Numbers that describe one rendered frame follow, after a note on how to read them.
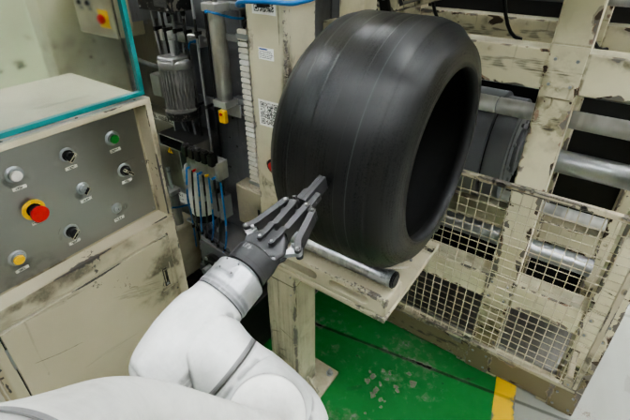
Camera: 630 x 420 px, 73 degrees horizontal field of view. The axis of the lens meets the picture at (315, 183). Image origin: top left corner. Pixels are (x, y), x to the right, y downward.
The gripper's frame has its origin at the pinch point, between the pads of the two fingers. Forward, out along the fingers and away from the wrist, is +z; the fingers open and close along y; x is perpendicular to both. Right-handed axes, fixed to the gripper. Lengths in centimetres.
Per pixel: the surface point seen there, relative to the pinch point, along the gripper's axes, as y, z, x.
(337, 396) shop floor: 15, 3, 127
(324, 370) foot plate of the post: 25, 9, 128
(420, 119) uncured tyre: -12.8, 18.9, -7.5
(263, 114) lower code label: 34.9, 24.7, 7.1
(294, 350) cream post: 27, 1, 95
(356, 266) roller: -0.4, 9.3, 34.8
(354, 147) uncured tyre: -4.8, 8.2, -6.3
